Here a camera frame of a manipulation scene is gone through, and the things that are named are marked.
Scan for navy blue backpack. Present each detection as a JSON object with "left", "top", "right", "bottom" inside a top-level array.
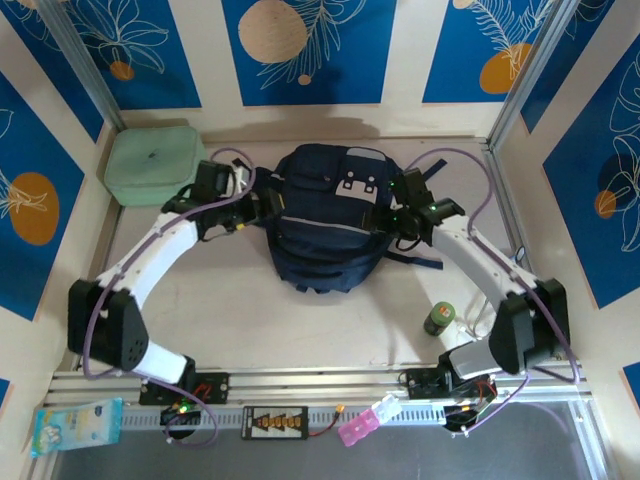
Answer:
[{"left": 252, "top": 143, "right": 449, "bottom": 295}]

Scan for mint green zippered case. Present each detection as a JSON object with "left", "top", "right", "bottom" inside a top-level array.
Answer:
[{"left": 103, "top": 124, "right": 208, "bottom": 207}]

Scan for dark jar with green lid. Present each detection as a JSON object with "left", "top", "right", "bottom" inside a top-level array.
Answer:
[{"left": 423, "top": 301, "right": 455, "bottom": 337}]

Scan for small black electronics board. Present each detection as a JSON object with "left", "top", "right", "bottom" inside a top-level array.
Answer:
[
  {"left": 442, "top": 403, "right": 489, "bottom": 437},
  {"left": 159, "top": 403, "right": 202, "bottom": 427}
]

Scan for black charger board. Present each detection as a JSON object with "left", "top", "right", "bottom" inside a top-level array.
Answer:
[{"left": 241, "top": 404, "right": 310, "bottom": 441}]

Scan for pink plastic pill box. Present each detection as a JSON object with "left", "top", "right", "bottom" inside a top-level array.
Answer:
[{"left": 337, "top": 393, "right": 403, "bottom": 447}]

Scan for blue wet wipes packet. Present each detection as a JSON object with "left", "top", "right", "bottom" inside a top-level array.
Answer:
[{"left": 30, "top": 397, "right": 124, "bottom": 460}]

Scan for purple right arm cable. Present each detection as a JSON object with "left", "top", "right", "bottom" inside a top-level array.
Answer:
[{"left": 407, "top": 146, "right": 584, "bottom": 437}]

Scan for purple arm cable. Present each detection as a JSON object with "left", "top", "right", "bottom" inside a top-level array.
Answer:
[
  {"left": 81, "top": 147, "right": 259, "bottom": 450},
  {"left": 407, "top": 146, "right": 584, "bottom": 437}
]

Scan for blue floral wall panel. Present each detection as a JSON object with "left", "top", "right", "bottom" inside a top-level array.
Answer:
[
  {"left": 221, "top": 0, "right": 399, "bottom": 107},
  {"left": 422, "top": 0, "right": 569, "bottom": 105},
  {"left": 0, "top": 72, "right": 86, "bottom": 322},
  {"left": 542, "top": 47, "right": 640, "bottom": 310},
  {"left": 64, "top": 0, "right": 203, "bottom": 110}
]

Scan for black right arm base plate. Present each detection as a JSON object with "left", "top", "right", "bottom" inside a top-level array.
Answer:
[{"left": 405, "top": 367, "right": 497, "bottom": 401}]

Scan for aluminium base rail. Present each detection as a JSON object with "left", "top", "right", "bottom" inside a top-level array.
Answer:
[{"left": 42, "top": 359, "right": 596, "bottom": 401}]

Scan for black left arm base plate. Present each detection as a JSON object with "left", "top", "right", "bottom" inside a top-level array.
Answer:
[{"left": 138, "top": 370, "right": 230, "bottom": 406}]

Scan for red wire with yellow connector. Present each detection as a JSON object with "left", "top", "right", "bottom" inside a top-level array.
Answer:
[{"left": 307, "top": 403, "right": 347, "bottom": 437}]

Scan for aluminium corner post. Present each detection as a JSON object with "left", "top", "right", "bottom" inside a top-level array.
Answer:
[
  {"left": 487, "top": 0, "right": 587, "bottom": 149},
  {"left": 37, "top": 0, "right": 126, "bottom": 132}
]

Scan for grey slotted cable duct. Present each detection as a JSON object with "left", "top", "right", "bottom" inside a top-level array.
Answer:
[{"left": 119, "top": 399, "right": 451, "bottom": 431}]

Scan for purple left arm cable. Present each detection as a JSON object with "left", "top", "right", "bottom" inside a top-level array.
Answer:
[{"left": 81, "top": 147, "right": 259, "bottom": 450}]

